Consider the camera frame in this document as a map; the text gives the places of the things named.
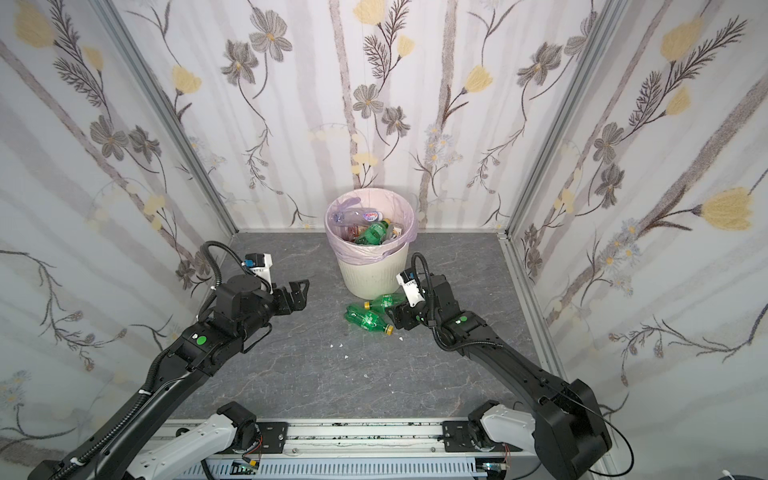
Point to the clear crushed water bottle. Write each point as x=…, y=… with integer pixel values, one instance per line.
x=354, y=216

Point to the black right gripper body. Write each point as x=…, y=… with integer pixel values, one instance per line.
x=405, y=313

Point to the cream plastic waste bin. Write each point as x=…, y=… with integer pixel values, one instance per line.
x=370, y=281

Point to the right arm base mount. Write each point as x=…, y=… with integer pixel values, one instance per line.
x=474, y=433

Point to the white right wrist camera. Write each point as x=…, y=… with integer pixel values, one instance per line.
x=409, y=282

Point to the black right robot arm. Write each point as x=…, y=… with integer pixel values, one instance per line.
x=561, y=424

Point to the pink bin liner bag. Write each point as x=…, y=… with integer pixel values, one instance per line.
x=395, y=208

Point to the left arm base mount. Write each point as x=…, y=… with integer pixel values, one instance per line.
x=251, y=434

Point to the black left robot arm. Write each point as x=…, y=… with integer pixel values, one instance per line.
x=241, y=303

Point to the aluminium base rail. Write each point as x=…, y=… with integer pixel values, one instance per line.
x=182, y=449

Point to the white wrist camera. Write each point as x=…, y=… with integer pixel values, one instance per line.
x=259, y=264
x=409, y=282

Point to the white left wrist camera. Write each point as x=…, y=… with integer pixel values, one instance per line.
x=259, y=264

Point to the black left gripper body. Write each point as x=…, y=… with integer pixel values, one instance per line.
x=285, y=299

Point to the green bottle yellow cap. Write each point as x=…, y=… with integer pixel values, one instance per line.
x=367, y=319

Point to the white perforated cable tray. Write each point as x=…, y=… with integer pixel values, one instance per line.
x=353, y=468

